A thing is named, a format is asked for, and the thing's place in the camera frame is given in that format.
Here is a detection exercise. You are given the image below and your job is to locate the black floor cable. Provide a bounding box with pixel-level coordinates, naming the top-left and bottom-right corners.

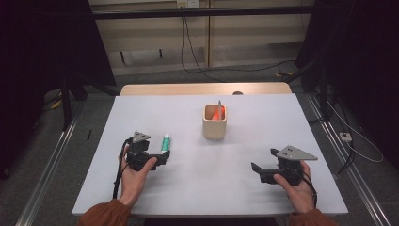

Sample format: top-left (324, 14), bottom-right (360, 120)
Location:
top-left (337, 137), bottom-right (357, 175)

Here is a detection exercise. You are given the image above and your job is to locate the person's left hand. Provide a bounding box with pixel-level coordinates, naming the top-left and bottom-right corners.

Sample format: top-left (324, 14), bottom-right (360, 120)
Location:
top-left (119, 145), bottom-right (158, 207)

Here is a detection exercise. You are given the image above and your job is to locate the beige square cup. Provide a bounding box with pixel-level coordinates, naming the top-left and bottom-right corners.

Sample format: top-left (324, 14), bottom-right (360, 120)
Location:
top-left (202, 104), bottom-right (228, 141)

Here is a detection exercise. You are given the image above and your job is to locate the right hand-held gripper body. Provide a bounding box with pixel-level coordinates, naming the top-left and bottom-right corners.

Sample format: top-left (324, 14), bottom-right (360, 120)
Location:
top-left (259, 145), bottom-right (318, 186)

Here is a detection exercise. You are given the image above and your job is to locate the black stand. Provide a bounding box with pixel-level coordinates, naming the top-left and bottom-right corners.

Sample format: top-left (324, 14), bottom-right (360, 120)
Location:
top-left (60, 74), bottom-right (120, 131)
top-left (291, 59), bottom-right (333, 121)

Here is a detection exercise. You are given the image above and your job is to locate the dark curtain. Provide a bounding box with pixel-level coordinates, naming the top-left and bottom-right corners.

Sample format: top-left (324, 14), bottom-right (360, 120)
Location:
top-left (295, 0), bottom-right (399, 170)
top-left (0, 0), bottom-right (116, 180)

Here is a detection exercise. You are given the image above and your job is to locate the green and white glue stick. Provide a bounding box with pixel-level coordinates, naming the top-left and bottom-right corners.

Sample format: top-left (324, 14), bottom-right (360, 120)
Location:
top-left (160, 134), bottom-right (170, 154)

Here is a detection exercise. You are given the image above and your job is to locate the white floor cable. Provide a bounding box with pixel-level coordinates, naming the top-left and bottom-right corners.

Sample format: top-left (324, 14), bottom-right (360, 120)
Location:
top-left (327, 100), bottom-right (384, 164)

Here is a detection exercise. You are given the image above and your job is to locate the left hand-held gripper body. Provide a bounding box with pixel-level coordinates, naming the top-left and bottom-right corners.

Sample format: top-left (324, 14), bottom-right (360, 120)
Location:
top-left (125, 131), bottom-right (162, 172)

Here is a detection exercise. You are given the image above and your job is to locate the black horizontal bar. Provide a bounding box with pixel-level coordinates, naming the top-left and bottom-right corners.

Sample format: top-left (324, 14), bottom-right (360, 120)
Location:
top-left (92, 6), bottom-right (314, 21)

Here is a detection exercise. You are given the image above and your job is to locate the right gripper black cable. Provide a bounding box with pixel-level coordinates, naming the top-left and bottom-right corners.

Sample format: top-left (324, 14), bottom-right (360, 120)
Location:
top-left (299, 170), bottom-right (318, 208)

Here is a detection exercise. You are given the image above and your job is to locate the metal floor rail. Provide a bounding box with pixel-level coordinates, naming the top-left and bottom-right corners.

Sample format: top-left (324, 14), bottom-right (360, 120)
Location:
top-left (15, 116), bottom-right (79, 226)
top-left (305, 93), bottom-right (391, 226)

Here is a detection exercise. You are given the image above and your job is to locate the orange highlighter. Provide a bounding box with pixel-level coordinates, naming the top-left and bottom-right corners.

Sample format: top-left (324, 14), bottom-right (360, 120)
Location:
top-left (211, 105), bottom-right (226, 121)

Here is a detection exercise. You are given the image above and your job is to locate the white wall socket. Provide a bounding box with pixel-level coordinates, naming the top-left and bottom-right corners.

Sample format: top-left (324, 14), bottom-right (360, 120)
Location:
top-left (176, 0), bottom-right (200, 9)

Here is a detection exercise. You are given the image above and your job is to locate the black wall cable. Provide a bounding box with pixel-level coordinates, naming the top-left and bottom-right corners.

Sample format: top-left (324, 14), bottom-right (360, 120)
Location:
top-left (180, 15), bottom-right (295, 83)

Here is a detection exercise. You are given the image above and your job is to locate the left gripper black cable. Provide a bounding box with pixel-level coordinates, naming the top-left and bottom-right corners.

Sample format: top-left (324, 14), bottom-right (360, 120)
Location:
top-left (112, 137), bottom-right (133, 200)

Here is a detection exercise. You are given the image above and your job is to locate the white table mat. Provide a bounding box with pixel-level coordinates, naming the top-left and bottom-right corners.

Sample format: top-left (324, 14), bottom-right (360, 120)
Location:
top-left (71, 92), bottom-right (349, 218)

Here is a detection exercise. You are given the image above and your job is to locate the person's right hand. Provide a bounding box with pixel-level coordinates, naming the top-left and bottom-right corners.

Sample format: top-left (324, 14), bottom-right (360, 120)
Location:
top-left (273, 161), bottom-right (316, 214)

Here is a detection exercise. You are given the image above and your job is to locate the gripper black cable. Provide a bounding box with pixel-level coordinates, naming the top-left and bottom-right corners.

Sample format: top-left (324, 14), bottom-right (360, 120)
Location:
top-left (112, 137), bottom-right (133, 200)
top-left (299, 170), bottom-right (318, 208)

